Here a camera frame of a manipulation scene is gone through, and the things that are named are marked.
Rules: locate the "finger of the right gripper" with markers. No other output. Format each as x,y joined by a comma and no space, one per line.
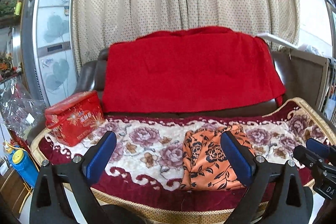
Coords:
322,170
325,151

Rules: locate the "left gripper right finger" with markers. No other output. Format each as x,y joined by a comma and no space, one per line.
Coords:
291,202

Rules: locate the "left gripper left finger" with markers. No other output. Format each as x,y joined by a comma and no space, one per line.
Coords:
49,203

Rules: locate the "orange floral cloth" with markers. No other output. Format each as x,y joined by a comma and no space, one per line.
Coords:
205,165

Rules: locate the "blue yellow plastic jug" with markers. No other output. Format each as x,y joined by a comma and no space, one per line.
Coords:
22,163

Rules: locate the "red gift box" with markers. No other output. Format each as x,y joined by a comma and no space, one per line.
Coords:
75,117

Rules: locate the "grey framed panel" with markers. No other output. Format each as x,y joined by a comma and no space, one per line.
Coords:
303,74

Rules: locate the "floral plush sofa cover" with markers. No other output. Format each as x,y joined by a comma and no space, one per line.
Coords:
145,170

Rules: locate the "clear plastic bag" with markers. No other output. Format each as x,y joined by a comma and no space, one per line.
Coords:
20,111

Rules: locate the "flower pot on shelf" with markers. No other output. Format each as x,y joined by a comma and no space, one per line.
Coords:
6,66

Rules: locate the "red blanket on sofa back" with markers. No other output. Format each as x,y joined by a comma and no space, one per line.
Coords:
203,69

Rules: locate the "white floor air conditioner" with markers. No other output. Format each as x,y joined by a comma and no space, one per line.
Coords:
48,50

